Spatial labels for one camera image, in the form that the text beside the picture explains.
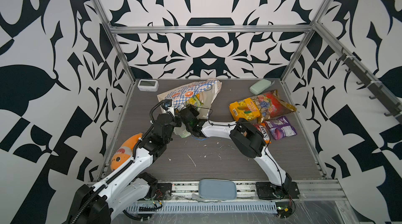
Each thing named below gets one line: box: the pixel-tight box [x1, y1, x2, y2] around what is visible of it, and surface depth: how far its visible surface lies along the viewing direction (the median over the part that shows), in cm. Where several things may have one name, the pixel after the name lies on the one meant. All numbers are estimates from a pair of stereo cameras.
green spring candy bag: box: [187, 93, 204, 108], surface depth 100 cm
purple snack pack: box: [264, 115, 298, 141], surface depth 95 cm
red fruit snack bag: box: [251, 89, 298, 124], surface depth 101 cm
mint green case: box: [249, 78, 272, 95], surface depth 117 cm
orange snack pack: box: [251, 120, 272, 145], surface depth 94 cm
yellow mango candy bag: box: [228, 97, 261, 122], surface depth 99 cm
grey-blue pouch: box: [192, 178, 238, 201], surface depth 74 cm
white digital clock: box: [137, 79, 160, 92], surface depth 114 cm
